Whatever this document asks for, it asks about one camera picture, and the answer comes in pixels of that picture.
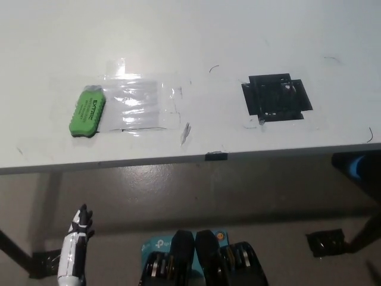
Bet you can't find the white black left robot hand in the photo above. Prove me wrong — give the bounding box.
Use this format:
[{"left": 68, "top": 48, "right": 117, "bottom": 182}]
[{"left": 56, "top": 204, "right": 96, "bottom": 286}]

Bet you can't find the green whiteboard eraser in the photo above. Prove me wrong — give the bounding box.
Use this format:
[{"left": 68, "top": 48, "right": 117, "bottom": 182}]
[{"left": 68, "top": 85, "right": 107, "bottom": 138}]

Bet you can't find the black teal robot body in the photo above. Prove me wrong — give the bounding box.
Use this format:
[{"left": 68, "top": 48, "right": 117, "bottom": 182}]
[{"left": 138, "top": 229, "right": 268, "bottom": 286}]

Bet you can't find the black table leg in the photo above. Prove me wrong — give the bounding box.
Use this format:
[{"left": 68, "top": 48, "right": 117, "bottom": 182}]
[
  {"left": 346, "top": 208, "right": 381, "bottom": 254},
  {"left": 0, "top": 229, "right": 33, "bottom": 269}
]

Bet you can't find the clear tape patch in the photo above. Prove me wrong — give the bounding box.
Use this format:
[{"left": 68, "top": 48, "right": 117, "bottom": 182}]
[{"left": 49, "top": 58, "right": 183, "bottom": 135}]

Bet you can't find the small black tape strip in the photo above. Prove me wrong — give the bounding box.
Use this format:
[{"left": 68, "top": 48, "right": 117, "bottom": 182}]
[{"left": 204, "top": 151, "right": 229, "bottom": 162}]

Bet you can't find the black tape square patch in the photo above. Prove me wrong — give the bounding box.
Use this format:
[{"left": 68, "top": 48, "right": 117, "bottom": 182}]
[{"left": 240, "top": 71, "right": 314, "bottom": 122}]

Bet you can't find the black and blue object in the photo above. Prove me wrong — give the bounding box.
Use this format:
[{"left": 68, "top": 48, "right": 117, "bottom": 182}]
[{"left": 330, "top": 151, "right": 381, "bottom": 185}]

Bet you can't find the black floor bracket left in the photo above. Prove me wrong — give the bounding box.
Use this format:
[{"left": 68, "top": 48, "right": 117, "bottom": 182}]
[{"left": 29, "top": 251, "right": 65, "bottom": 279}]

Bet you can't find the black floor bracket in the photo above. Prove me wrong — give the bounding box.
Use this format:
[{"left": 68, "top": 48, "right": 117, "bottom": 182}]
[
  {"left": 305, "top": 228, "right": 346, "bottom": 259},
  {"left": 29, "top": 251, "right": 65, "bottom": 279}
]

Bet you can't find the black floor bracket right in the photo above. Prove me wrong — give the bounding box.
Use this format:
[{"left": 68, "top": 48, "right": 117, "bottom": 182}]
[{"left": 305, "top": 228, "right": 346, "bottom": 259}]

